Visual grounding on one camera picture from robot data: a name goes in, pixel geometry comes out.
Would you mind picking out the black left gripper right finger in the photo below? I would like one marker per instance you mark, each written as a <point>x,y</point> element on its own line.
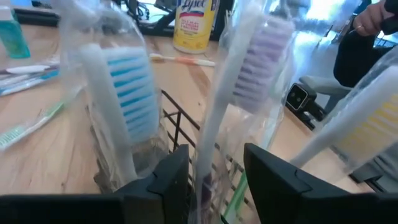
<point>280,199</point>

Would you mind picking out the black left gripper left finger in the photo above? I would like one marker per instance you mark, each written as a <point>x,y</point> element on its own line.
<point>168,193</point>

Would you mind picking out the blue toothbrush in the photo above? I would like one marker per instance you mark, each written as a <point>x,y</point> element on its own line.
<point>130,93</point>
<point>31,81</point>

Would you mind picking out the purple toothbrush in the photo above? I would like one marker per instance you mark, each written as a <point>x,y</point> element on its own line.
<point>258,62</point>

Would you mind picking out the teal mouthwash bottle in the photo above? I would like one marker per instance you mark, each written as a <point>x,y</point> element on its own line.
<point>14,37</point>

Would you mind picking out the unwrapped orange white toothbrush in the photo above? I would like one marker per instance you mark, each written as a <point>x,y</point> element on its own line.
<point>186,60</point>

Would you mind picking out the person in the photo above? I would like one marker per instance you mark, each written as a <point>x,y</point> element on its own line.
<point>354,62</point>

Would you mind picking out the yellow Lysol wipes canister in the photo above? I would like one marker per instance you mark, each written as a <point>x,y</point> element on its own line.
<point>194,31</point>

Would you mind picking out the person's hand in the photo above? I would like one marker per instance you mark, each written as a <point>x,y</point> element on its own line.
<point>370,18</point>

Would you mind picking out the small black camera box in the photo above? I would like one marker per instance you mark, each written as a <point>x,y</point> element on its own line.
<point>298,98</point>

